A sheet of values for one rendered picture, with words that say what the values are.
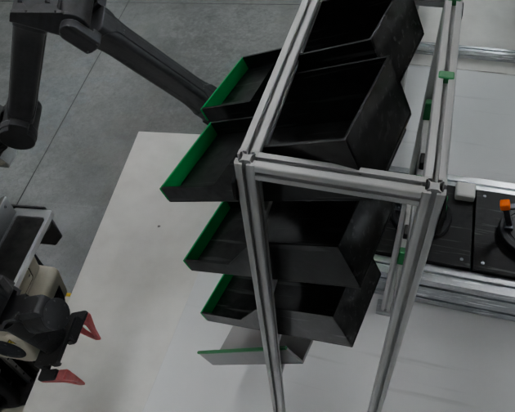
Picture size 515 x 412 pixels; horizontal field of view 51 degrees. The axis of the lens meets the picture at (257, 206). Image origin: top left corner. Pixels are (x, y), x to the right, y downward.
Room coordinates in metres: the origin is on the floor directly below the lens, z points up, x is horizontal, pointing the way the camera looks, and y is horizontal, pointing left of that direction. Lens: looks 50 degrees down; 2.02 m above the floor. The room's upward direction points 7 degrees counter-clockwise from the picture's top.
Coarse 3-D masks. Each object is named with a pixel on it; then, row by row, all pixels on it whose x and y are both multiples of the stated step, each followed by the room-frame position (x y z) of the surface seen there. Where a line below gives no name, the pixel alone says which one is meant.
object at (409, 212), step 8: (424, 120) 0.57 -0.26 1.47; (424, 128) 0.56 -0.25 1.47; (424, 136) 0.54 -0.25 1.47; (424, 144) 0.53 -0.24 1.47; (424, 152) 0.51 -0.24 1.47; (416, 168) 0.49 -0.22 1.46; (408, 208) 0.54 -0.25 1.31; (408, 216) 0.52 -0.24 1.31; (408, 224) 0.51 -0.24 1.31; (408, 232) 0.38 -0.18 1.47; (408, 240) 0.37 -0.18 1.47; (400, 272) 0.42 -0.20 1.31; (272, 280) 0.38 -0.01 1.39; (392, 296) 0.39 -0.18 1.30; (392, 304) 0.37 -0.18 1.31; (280, 336) 0.38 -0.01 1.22
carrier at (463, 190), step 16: (448, 192) 0.83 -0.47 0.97; (464, 192) 0.81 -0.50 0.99; (400, 208) 0.78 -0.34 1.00; (448, 208) 0.77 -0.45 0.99; (464, 208) 0.78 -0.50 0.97; (448, 224) 0.72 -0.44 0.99; (464, 224) 0.73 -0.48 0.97; (384, 240) 0.71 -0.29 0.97; (432, 240) 0.70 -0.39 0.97; (448, 240) 0.69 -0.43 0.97; (464, 240) 0.69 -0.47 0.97; (432, 256) 0.66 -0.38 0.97; (448, 256) 0.65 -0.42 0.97; (464, 256) 0.65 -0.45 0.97
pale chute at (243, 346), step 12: (228, 336) 0.51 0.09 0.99; (240, 336) 0.49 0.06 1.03; (252, 336) 0.47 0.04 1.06; (288, 336) 0.42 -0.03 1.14; (228, 348) 0.47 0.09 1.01; (240, 348) 0.42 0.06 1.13; (252, 348) 0.40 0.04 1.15; (288, 348) 0.37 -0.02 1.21; (300, 348) 0.38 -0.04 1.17; (216, 360) 0.45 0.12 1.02; (228, 360) 0.43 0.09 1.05; (240, 360) 0.41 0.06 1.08; (252, 360) 0.40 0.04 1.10; (264, 360) 0.39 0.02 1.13; (288, 360) 0.36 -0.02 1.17; (300, 360) 0.35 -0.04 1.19
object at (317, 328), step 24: (216, 288) 0.49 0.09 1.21; (240, 288) 0.49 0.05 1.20; (288, 288) 0.46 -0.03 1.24; (312, 288) 0.44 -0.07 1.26; (336, 288) 0.42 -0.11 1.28; (360, 288) 0.39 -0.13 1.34; (216, 312) 0.46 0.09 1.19; (240, 312) 0.44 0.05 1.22; (288, 312) 0.36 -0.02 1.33; (312, 312) 0.35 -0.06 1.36; (336, 312) 0.34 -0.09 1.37; (360, 312) 0.36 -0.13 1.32; (312, 336) 0.35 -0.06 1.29; (336, 336) 0.33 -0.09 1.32
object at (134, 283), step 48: (144, 144) 1.26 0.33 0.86; (192, 144) 1.24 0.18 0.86; (144, 192) 1.06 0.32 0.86; (96, 240) 0.90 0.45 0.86; (144, 240) 0.88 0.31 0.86; (192, 240) 0.86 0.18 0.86; (96, 288) 0.75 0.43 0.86; (144, 288) 0.73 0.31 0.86; (144, 336) 0.60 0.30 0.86; (48, 384) 0.51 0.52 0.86; (96, 384) 0.50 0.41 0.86; (144, 384) 0.48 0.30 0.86
